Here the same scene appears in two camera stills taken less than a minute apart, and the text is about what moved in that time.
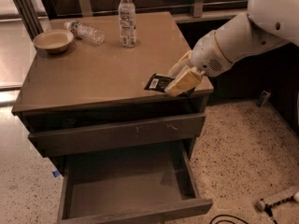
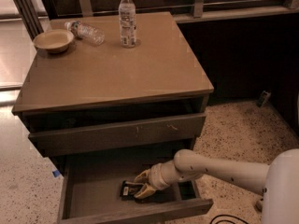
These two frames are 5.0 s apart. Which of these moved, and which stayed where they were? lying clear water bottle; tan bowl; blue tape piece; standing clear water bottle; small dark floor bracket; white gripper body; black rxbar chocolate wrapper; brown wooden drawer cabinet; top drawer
Moved: black rxbar chocolate wrapper; white gripper body
Stayed: standing clear water bottle; blue tape piece; brown wooden drawer cabinet; small dark floor bracket; lying clear water bottle; top drawer; tan bowl
